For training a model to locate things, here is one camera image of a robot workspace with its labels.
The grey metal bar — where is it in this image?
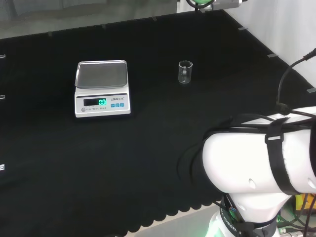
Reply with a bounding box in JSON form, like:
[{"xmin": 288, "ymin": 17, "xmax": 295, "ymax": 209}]
[{"xmin": 211, "ymin": 0, "xmax": 244, "ymax": 11}]

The green lit round fixture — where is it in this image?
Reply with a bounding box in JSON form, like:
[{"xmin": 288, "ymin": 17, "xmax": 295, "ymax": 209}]
[{"xmin": 186, "ymin": 0, "xmax": 213, "ymax": 12}]

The black arm cable with plug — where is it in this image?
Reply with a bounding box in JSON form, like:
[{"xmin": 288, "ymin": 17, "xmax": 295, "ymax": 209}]
[{"xmin": 275, "ymin": 48, "xmax": 316, "ymax": 117}]

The white electronic balance steel pan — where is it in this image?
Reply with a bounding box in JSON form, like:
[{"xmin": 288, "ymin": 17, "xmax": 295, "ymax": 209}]
[{"xmin": 74, "ymin": 60, "xmax": 131, "ymax": 119}]

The small clear glass beaker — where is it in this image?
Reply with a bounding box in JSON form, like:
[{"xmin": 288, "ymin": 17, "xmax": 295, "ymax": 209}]
[{"xmin": 178, "ymin": 60, "xmax": 194, "ymax": 84}]

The yellow stop button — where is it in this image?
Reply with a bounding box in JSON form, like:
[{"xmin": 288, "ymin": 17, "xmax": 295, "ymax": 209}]
[{"xmin": 295, "ymin": 194, "xmax": 316, "ymax": 211}]

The pale mounting board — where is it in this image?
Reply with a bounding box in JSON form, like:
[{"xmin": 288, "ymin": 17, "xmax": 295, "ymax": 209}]
[{"xmin": 127, "ymin": 202, "xmax": 224, "ymax": 237}]

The black bench cloth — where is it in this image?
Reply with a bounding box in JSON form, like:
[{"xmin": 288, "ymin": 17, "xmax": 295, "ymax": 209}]
[{"xmin": 0, "ymin": 9, "xmax": 316, "ymax": 237}]

